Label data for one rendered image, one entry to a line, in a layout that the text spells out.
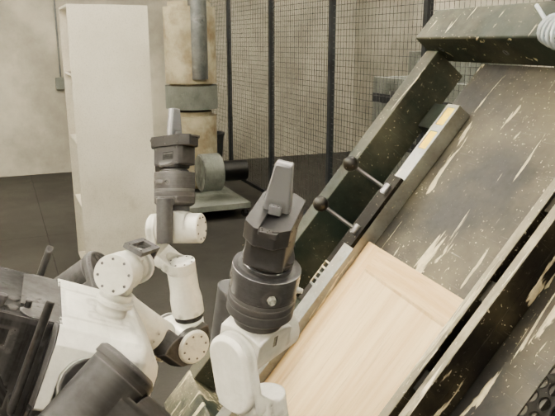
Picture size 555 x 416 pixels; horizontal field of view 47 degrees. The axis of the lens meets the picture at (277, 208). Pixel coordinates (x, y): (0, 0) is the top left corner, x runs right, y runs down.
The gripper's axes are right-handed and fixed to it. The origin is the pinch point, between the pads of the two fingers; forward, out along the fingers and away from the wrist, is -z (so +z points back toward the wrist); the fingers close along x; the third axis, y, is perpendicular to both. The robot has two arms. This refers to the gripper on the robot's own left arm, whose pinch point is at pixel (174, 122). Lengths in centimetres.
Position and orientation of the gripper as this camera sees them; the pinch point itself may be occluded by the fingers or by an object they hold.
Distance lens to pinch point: 142.9
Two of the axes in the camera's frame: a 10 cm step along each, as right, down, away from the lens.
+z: 0.1, 10.0, -0.3
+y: -6.1, -0.2, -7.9
